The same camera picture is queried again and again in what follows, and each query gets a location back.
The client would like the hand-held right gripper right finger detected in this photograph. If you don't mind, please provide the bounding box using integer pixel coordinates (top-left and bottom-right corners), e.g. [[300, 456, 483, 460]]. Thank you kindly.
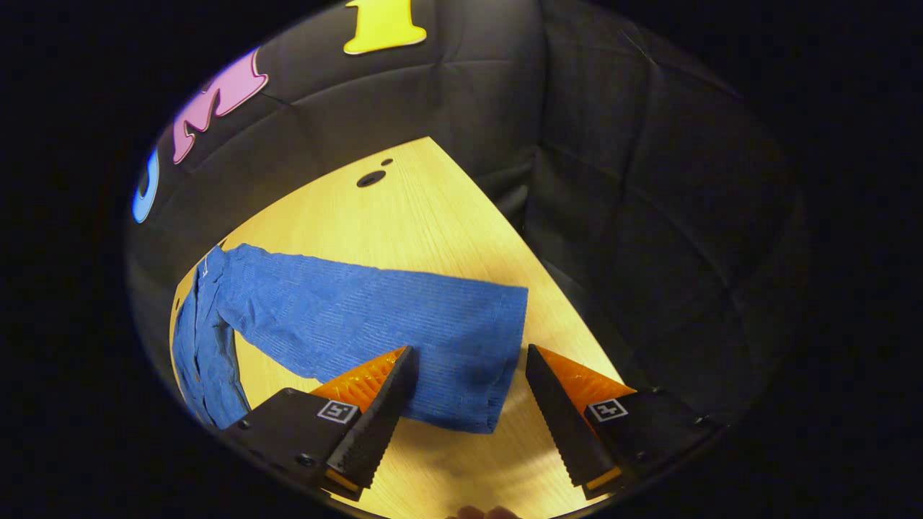
[[525, 344, 722, 502]]

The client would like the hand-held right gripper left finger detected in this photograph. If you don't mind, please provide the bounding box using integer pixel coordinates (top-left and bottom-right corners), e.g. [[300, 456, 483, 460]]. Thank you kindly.
[[218, 345, 419, 503]]

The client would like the blue button shirt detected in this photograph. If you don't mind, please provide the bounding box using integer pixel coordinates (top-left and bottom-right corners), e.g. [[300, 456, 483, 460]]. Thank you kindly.
[[172, 244, 529, 435]]

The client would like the black backdrop cloth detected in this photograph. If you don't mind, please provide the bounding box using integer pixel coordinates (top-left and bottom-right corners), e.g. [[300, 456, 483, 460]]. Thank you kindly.
[[124, 0, 812, 433]]

